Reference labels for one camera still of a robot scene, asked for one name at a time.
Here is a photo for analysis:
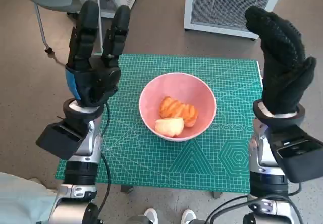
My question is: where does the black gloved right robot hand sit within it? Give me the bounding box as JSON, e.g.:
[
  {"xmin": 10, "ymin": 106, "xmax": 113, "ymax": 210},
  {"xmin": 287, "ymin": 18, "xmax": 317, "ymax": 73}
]
[{"xmin": 245, "ymin": 6, "xmax": 317, "ymax": 115}]

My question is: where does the rectangular braided orange bread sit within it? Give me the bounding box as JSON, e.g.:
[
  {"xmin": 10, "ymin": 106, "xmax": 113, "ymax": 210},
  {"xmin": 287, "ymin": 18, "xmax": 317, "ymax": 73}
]
[{"xmin": 158, "ymin": 96, "xmax": 198, "ymax": 128}]

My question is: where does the person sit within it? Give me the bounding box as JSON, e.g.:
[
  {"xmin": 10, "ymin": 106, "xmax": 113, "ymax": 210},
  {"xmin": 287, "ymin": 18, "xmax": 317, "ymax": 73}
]
[{"xmin": 0, "ymin": 171, "xmax": 58, "ymax": 224}]

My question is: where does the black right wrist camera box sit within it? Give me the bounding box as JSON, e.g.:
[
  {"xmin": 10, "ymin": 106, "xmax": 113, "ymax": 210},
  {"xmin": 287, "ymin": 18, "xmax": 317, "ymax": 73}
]
[{"xmin": 268, "ymin": 125, "xmax": 323, "ymax": 184}]

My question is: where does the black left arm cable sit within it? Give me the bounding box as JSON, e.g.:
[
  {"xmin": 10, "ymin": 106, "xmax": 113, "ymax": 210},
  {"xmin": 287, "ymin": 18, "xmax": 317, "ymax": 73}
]
[{"xmin": 97, "ymin": 102, "xmax": 112, "ymax": 218}]

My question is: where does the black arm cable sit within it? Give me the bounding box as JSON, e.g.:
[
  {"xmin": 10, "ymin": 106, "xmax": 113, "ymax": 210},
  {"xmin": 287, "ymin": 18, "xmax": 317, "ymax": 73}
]
[
  {"xmin": 97, "ymin": 102, "xmax": 112, "ymax": 218},
  {"xmin": 205, "ymin": 195, "xmax": 302, "ymax": 224}
]

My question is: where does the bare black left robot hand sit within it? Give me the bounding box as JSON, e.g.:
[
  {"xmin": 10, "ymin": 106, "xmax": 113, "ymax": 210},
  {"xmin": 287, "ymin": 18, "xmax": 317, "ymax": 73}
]
[{"xmin": 65, "ymin": 0, "xmax": 131, "ymax": 108}]

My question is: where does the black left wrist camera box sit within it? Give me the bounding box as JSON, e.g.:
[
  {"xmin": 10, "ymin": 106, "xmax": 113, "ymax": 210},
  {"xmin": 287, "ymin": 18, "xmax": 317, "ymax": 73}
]
[{"xmin": 35, "ymin": 123, "xmax": 89, "ymax": 161}]

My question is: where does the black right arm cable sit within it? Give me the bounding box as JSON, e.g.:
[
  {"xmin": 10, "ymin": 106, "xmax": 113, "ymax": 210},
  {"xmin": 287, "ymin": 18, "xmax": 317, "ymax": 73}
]
[{"xmin": 205, "ymin": 195, "xmax": 302, "ymax": 224}]

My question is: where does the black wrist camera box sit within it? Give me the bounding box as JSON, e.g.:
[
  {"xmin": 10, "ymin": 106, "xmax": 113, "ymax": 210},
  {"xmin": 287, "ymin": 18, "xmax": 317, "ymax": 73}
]
[
  {"xmin": 35, "ymin": 123, "xmax": 89, "ymax": 161},
  {"xmin": 268, "ymin": 125, "xmax": 323, "ymax": 184}
]

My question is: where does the pink bowl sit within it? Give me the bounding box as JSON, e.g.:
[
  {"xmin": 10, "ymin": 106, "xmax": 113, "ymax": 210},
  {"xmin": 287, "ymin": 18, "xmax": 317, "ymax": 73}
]
[{"xmin": 139, "ymin": 72, "xmax": 217, "ymax": 143}]

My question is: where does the thin silver metal pole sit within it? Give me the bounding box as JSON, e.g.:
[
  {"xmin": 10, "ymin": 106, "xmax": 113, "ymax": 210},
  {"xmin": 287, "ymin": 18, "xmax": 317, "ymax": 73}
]
[{"xmin": 95, "ymin": 0, "xmax": 104, "ymax": 55}]

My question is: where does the round pale bread bun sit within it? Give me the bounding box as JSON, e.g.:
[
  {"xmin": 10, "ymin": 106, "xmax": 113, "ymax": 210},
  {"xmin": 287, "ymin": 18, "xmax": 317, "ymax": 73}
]
[{"xmin": 154, "ymin": 117, "xmax": 184, "ymax": 138}]

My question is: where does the green cutting mat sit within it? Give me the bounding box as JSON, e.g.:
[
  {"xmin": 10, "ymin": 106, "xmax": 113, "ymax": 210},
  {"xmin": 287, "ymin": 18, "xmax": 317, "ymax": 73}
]
[{"xmin": 55, "ymin": 54, "xmax": 264, "ymax": 193}]

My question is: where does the large white mesh cabinet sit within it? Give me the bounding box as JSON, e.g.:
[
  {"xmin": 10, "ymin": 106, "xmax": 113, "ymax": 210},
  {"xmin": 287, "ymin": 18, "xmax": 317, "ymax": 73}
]
[{"xmin": 183, "ymin": 0, "xmax": 296, "ymax": 42}]

